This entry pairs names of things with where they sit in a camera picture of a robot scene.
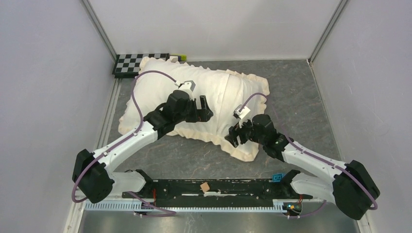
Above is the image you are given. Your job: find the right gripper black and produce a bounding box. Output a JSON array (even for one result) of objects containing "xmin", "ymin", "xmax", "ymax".
[{"xmin": 224, "ymin": 115, "xmax": 266, "ymax": 148}]

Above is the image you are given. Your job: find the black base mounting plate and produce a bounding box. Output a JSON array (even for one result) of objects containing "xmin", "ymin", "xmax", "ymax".
[{"xmin": 136, "ymin": 169, "xmax": 312, "ymax": 208}]

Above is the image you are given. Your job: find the blue toy brick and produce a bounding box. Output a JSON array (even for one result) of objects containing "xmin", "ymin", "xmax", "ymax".
[{"xmin": 272, "ymin": 173, "xmax": 285, "ymax": 183}]

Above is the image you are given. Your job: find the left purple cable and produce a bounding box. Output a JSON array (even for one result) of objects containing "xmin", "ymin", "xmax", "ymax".
[{"xmin": 70, "ymin": 70, "xmax": 178, "ymax": 218}]

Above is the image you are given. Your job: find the black white checkerboard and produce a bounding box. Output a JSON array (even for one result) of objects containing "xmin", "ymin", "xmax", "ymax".
[{"xmin": 112, "ymin": 53, "xmax": 170, "ymax": 78}]

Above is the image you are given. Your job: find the small tan cube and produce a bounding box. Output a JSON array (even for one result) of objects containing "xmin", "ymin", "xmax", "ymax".
[{"xmin": 200, "ymin": 182, "xmax": 210, "ymax": 193}]

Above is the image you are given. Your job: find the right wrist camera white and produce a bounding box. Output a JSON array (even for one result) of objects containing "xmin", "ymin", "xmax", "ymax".
[{"xmin": 233, "ymin": 104, "xmax": 251, "ymax": 119}]

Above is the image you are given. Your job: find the light blue cable duct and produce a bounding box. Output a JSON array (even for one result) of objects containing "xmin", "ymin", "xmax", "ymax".
[{"xmin": 85, "ymin": 200, "xmax": 302, "ymax": 214}]

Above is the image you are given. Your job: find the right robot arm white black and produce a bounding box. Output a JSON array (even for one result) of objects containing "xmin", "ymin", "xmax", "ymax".
[{"xmin": 225, "ymin": 113, "xmax": 380, "ymax": 220}]

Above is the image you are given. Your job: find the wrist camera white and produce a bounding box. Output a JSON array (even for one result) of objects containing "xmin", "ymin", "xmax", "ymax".
[
  {"xmin": 233, "ymin": 104, "xmax": 251, "ymax": 119},
  {"xmin": 175, "ymin": 80, "xmax": 196, "ymax": 99}
]

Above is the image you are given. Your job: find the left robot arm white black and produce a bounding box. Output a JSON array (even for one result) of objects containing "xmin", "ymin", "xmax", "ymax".
[{"xmin": 72, "ymin": 90, "xmax": 214, "ymax": 203}]

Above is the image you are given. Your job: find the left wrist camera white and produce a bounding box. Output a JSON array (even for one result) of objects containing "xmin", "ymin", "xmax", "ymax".
[{"xmin": 175, "ymin": 80, "xmax": 196, "ymax": 99}]

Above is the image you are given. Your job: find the grey pillowcase with cream ruffle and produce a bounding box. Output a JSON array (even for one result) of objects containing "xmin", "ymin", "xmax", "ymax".
[{"xmin": 118, "ymin": 56, "xmax": 270, "ymax": 163}]

